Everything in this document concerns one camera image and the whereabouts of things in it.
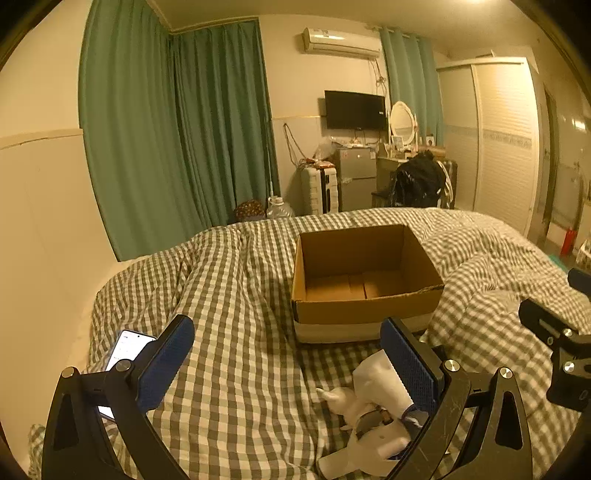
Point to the white louvered wardrobe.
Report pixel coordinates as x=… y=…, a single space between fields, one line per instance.
x=503 y=147

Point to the black wall television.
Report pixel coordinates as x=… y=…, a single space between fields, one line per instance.
x=354 y=110

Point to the white plush toy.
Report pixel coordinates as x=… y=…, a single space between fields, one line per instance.
x=375 y=383

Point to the white ribbed suitcase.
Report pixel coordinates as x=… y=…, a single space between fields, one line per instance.
x=316 y=189

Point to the patterned dark bag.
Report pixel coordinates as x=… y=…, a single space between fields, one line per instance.
x=250 y=210

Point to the dressing table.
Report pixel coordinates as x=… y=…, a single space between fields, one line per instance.
x=387 y=170

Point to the green checkered blanket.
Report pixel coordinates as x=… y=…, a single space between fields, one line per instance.
x=240 y=323

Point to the silver mini fridge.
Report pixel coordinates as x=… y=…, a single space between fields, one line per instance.
x=354 y=177

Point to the black jacket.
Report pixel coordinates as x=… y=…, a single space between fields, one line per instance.
x=418 y=182

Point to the white air conditioner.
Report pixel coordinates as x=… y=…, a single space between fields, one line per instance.
x=341 y=42

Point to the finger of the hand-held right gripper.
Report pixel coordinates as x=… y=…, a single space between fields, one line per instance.
x=580 y=279
x=545 y=318

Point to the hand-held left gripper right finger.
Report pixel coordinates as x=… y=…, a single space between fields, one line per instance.
x=411 y=364

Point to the white oval vanity mirror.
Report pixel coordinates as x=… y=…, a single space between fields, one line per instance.
x=401 y=121

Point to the large clear water bottle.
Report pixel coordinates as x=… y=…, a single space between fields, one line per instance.
x=279 y=208

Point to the narrow green curtain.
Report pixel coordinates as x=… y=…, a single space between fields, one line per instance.
x=411 y=78

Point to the large green curtain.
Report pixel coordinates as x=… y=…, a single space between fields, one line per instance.
x=175 y=138

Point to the small photo frame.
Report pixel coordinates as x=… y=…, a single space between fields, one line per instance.
x=397 y=140

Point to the brown cardboard box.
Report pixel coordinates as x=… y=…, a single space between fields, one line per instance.
x=360 y=310

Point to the smartphone with lit screen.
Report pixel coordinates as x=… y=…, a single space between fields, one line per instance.
x=127 y=346

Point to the white plastic basket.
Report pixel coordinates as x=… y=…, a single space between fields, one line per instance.
x=584 y=258

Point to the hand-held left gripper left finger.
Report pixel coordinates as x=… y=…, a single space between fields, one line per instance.
x=166 y=362

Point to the red fire extinguisher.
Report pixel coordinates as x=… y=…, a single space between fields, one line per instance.
x=569 y=242

